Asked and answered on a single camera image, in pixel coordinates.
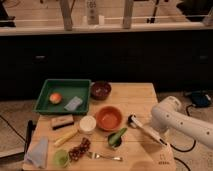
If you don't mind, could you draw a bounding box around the dark purple bowl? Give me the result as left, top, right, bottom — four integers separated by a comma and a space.
91, 81, 112, 100

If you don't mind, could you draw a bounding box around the orange peach fruit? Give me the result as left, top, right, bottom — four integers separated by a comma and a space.
49, 93, 62, 104

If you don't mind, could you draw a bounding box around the yellow banana piece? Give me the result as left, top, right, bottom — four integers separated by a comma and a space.
54, 130, 78, 147

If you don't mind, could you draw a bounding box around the black cable on floor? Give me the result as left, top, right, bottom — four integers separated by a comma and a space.
169, 103, 198, 154

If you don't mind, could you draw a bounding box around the orange bowl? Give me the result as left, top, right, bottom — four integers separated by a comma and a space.
95, 106, 123, 131

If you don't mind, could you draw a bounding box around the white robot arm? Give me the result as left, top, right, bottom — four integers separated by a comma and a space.
151, 96, 213, 149

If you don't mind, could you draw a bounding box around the grey blue sponge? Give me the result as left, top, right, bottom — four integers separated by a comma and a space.
65, 96, 83, 111

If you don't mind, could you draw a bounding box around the small green cup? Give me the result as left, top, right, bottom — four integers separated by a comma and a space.
53, 149, 69, 168

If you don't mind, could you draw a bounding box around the white round lid container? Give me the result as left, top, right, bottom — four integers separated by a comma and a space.
79, 116, 96, 134

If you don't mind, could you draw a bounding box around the grey blue cloth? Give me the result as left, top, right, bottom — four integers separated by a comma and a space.
24, 137, 49, 169

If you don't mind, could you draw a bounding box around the silver fork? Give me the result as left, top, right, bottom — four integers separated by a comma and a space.
87, 152, 123, 162

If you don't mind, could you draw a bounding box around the dark blue object on floor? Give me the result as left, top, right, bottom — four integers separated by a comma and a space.
190, 92, 211, 108

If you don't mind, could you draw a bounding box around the dark red grape bunch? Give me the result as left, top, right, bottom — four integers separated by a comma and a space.
69, 138, 91, 161

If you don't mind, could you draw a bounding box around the green plastic tray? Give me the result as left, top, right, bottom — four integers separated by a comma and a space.
34, 79, 91, 115

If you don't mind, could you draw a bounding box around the wooden block eraser brush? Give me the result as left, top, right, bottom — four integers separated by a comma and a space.
51, 115, 74, 130

